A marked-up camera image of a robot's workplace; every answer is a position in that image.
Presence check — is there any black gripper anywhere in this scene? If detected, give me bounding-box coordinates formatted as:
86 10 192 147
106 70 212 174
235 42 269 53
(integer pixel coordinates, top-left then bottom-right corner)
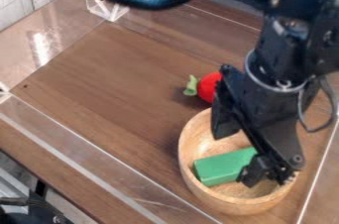
210 51 319 187

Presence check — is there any green rectangular block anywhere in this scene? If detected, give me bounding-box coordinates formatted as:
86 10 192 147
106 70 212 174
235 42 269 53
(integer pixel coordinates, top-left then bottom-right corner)
192 147 256 187

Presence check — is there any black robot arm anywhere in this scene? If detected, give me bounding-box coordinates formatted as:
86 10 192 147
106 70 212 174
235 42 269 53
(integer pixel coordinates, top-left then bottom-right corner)
210 0 339 187

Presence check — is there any brown wooden bowl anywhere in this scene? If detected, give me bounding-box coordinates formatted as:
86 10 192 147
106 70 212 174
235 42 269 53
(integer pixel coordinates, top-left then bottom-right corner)
177 109 295 216

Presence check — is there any red plush strawberry toy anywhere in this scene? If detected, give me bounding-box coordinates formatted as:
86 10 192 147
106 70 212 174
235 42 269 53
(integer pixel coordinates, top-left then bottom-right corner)
182 71 221 104

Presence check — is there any clear acrylic front wall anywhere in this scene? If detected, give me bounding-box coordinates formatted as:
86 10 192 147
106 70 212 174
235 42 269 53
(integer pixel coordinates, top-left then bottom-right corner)
0 93 221 224

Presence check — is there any black cable at corner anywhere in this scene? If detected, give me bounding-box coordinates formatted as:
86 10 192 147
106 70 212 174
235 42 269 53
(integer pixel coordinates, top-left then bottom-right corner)
0 196 45 224

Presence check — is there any clear acrylic corner bracket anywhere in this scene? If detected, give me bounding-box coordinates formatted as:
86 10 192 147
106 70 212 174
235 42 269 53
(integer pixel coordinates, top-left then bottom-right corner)
84 0 129 22

